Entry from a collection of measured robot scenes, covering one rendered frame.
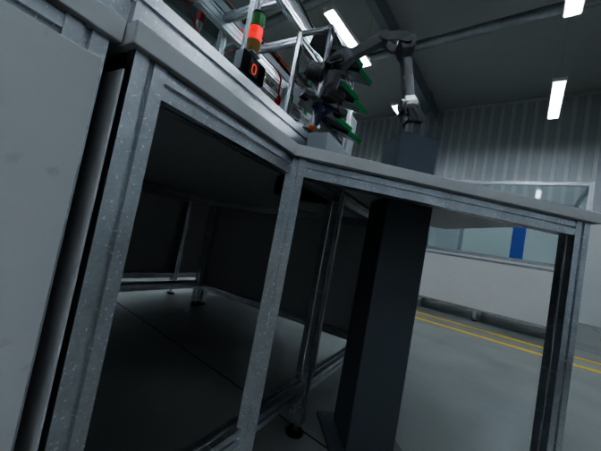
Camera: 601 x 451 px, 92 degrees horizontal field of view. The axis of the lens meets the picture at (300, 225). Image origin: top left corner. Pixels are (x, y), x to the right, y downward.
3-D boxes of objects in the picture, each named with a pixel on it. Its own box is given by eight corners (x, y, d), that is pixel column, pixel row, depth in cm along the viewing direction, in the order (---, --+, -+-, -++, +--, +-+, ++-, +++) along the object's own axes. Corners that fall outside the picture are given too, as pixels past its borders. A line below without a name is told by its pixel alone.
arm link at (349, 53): (408, 54, 112) (394, 30, 113) (415, 38, 104) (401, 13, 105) (341, 89, 113) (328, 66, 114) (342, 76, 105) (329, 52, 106)
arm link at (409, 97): (409, 43, 112) (392, 45, 112) (415, 29, 105) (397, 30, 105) (414, 124, 110) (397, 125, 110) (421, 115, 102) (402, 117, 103)
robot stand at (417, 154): (430, 196, 98) (439, 140, 100) (391, 188, 97) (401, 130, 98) (409, 201, 112) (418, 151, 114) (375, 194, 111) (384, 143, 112)
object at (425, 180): (603, 224, 80) (605, 214, 80) (282, 152, 69) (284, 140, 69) (444, 229, 149) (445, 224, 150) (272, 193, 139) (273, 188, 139)
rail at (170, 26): (343, 192, 119) (348, 166, 120) (126, 46, 42) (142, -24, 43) (331, 191, 122) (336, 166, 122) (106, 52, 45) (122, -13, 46)
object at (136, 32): (392, 223, 165) (393, 217, 165) (132, 41, 35) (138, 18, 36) (215, 200, 235) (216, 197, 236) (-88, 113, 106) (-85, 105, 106)
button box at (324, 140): (349, 173, 103) (352, 156, 103) (325, 151, 85) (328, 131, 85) (331, 172, 106) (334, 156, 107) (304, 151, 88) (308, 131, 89)
